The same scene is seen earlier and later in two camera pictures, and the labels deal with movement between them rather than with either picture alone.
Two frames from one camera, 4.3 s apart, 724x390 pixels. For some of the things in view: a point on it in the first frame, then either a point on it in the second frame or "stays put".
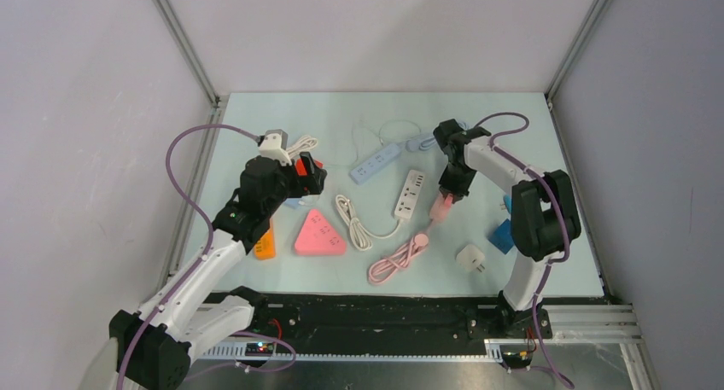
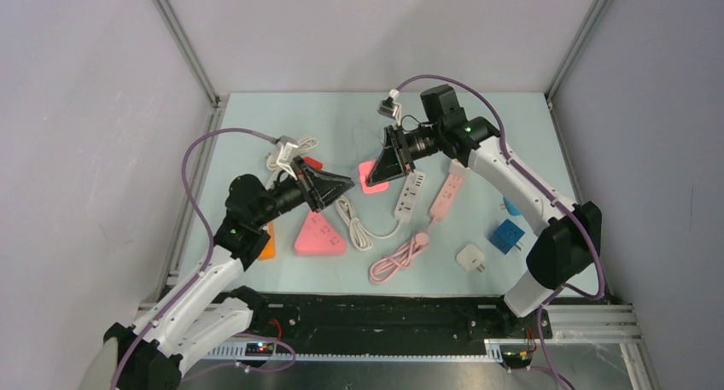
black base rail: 402,322 stays put
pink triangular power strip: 318,238 stays put
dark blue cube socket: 502,236 stays put
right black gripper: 448,187 to 393,160
